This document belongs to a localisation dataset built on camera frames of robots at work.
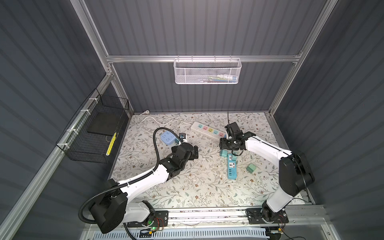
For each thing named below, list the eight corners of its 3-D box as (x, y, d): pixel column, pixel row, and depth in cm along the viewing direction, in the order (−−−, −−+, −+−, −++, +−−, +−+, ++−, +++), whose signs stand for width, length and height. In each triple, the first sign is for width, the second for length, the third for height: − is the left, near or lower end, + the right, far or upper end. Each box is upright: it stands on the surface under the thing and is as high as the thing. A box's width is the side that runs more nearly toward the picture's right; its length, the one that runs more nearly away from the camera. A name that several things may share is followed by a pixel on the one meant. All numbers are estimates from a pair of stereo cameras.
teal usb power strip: (227, 179, 88) (228, 176, 85) (227, 156, 98) (228, 153, 95) (236, 180, 88) (237, 178, 85) (235, 157, 98) (236, 154, 95)
